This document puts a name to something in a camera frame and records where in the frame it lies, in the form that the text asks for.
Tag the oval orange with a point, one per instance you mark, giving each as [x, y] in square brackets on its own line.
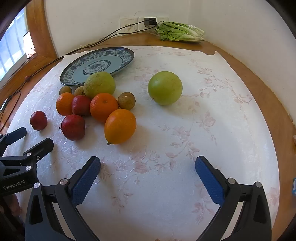
[120, 126]

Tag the brown longan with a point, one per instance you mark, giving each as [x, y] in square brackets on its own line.
[126, 100]
[78, 91]
[65, 90]

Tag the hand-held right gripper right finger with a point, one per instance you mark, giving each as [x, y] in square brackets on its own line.
[209, 179]

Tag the smooth green apple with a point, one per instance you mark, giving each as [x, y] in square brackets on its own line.
[165, 88]

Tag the blue box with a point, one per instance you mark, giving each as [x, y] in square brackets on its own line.
[294, 186]

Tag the black wall charger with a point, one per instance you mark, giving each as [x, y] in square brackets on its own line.
[149, 21]

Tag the window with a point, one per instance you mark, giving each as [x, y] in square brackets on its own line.
[11, 46]

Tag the round orange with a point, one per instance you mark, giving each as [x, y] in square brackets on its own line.
[103, 109]
[63, 104]

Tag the yellow-green pear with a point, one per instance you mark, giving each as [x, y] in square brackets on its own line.
[99, 84]

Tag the blue patterned porcelain plate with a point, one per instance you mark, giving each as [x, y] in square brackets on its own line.
[92, 62]

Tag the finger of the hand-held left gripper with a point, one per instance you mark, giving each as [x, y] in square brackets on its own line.
[16, 134]
[44, 146]

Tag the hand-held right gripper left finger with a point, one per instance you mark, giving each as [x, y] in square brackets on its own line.
[85, 178]

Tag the wooden window frame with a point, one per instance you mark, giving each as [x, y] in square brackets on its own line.
[39, 27]

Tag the small red apple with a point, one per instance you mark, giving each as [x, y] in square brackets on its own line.
[38, 120]
[73, 127]
[81, 105]

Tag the bagged romaine lettuce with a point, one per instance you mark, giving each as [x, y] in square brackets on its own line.
[180, 31]

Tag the white floral tablecloth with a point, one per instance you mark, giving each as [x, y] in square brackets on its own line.
[161, 139]

